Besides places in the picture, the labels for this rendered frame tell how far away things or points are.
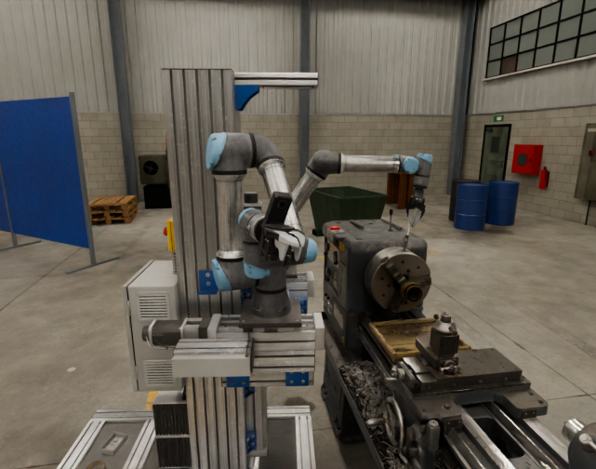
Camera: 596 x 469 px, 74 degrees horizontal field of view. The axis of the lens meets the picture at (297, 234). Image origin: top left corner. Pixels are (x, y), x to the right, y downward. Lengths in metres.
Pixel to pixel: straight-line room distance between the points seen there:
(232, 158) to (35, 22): 11.72
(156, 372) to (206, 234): 0.62
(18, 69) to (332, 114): 8.23
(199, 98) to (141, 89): 10.46
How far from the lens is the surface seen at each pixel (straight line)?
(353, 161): 1.84
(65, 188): 6.49
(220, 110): 1.52
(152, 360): 1.79
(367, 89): 12.49
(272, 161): 1.29
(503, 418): 1.66
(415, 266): 2.06
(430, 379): 1.56
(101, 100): 12.19
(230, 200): 1.32
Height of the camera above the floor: 1.80
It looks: 14 degrees down
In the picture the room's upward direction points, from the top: straight up
